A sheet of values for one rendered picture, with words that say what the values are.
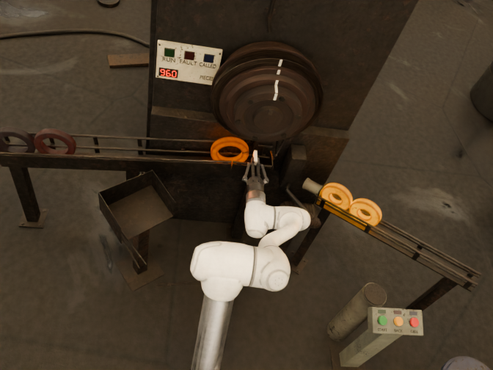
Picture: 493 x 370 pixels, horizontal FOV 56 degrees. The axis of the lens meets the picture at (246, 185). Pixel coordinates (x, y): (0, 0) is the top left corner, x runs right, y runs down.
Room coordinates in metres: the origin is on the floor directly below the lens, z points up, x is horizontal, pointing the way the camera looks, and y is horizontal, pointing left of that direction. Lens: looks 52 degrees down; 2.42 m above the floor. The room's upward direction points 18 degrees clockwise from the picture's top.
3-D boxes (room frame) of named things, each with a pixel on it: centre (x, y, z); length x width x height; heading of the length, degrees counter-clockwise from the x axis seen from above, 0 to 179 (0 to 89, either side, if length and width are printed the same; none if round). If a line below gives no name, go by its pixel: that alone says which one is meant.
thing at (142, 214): (1.08, 0.43, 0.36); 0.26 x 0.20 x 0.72; 141
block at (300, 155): (1.57, -0.19, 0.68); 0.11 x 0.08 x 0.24; 16
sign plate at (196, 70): (1.51, 0.39, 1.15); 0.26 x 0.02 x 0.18; 106
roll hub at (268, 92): (1.40, 0.01, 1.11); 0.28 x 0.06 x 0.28; 106
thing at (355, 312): (1.12, -0.74, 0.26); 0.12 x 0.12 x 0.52
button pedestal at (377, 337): (0.98, -0.82, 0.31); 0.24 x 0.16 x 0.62; 106
